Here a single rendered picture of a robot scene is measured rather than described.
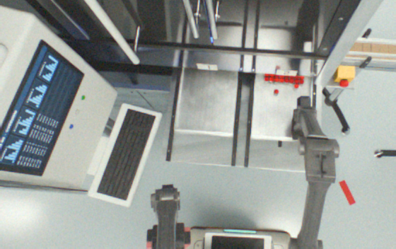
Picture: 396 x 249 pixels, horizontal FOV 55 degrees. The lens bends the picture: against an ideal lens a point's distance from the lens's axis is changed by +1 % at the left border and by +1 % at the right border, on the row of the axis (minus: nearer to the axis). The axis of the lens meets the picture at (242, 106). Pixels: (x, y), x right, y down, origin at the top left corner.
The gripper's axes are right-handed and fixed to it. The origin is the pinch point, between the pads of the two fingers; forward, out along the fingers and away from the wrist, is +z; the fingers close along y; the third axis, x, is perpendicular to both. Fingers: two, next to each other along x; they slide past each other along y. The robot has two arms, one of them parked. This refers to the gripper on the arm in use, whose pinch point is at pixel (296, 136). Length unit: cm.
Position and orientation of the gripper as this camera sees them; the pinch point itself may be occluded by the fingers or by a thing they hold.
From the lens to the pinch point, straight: 165.8
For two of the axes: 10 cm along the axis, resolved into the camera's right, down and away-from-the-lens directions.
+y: 0.8, -9.1, 4.1
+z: -0.2, 4.1, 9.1
